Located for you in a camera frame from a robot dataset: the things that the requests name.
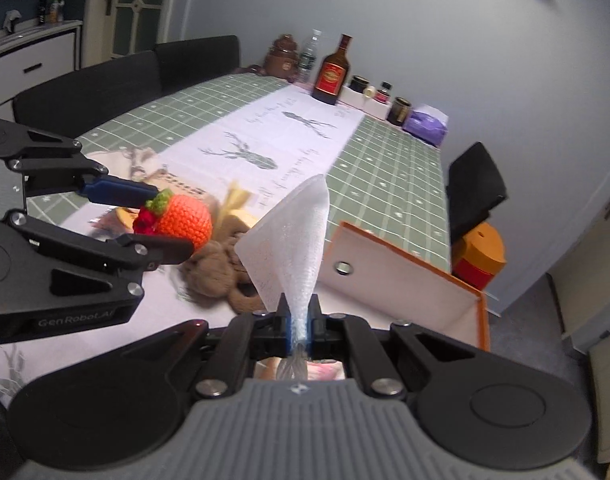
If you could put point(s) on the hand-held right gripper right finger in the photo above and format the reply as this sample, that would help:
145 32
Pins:
313 322

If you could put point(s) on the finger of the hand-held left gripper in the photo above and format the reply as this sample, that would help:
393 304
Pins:
120 191
135 252

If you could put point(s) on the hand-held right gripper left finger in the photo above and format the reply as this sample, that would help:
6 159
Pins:
285 322

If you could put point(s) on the pink crocheted doll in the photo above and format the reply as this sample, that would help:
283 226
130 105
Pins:
330 370

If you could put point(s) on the orange crocheted fruit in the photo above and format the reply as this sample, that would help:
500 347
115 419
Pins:
185 220

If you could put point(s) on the brown plush bear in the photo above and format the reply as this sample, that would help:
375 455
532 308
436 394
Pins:
210 270

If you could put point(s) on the white foam net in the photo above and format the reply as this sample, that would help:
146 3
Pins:
290 240

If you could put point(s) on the orange cardboard box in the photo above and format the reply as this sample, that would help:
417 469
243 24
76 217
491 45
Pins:
410 290

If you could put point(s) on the yellow sponge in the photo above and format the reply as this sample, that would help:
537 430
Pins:
235 199

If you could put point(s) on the wooden radio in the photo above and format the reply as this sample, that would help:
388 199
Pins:
180 182

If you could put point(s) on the black chair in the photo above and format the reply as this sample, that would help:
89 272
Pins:
477 185
85 90
200 62

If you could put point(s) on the white cabinet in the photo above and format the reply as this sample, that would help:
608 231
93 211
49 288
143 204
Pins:
30 65

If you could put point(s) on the white deer-print table runner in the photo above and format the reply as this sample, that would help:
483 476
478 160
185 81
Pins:
265 130

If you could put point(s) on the orange stool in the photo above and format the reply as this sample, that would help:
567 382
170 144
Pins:
482 255

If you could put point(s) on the glass-paned door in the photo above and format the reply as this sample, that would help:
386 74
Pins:
135 5

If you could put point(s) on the green spray bottle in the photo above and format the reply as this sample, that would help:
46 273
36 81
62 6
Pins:
57 9

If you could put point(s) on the white cloth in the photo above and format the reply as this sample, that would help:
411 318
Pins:
12 21

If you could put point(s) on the brown bear-shaped bottle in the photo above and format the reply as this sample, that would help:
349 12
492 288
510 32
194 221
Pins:
282 60

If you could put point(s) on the white box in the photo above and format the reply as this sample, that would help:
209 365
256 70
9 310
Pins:
367 106

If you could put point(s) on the purple tissue pack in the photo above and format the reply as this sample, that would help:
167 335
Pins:
425 127

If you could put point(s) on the dark glass jar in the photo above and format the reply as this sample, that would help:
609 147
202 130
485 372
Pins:
399 112

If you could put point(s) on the clear water bottle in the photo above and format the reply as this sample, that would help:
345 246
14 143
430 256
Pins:
309 60

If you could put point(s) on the white tape roll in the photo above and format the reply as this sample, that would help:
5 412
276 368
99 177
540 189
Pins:
369 92

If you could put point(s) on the small dark bottle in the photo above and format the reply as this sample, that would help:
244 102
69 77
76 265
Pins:
383 94

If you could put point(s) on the brown bottle with red label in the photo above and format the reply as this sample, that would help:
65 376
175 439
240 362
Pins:
331 77

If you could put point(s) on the black jar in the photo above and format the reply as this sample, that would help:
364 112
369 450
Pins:
358 85

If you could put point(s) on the cream plain door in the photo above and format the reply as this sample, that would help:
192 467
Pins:
595 270

